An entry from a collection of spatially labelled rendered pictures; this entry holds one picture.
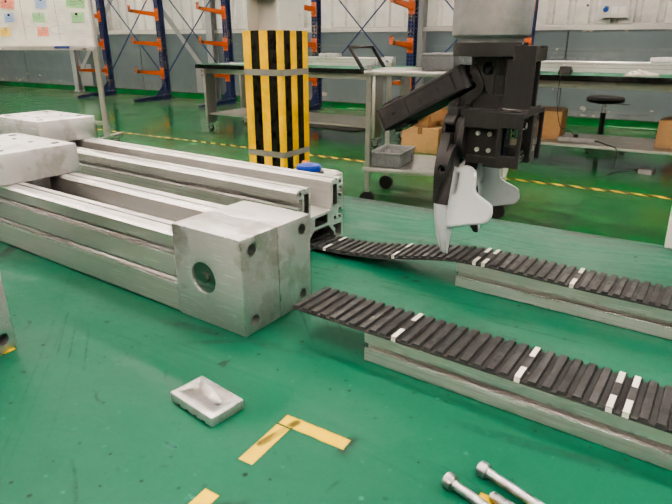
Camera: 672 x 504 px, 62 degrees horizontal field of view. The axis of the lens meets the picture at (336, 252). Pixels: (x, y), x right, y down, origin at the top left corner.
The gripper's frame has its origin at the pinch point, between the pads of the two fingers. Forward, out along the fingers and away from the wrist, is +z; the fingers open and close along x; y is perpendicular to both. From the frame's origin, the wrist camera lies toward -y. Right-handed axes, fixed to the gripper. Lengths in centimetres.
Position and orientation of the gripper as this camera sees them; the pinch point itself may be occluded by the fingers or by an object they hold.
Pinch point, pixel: (455, 231)
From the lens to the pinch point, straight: 64.4
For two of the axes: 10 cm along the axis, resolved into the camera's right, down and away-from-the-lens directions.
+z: 0.0, 9.4, 3.5
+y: 8.2, 2.0, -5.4
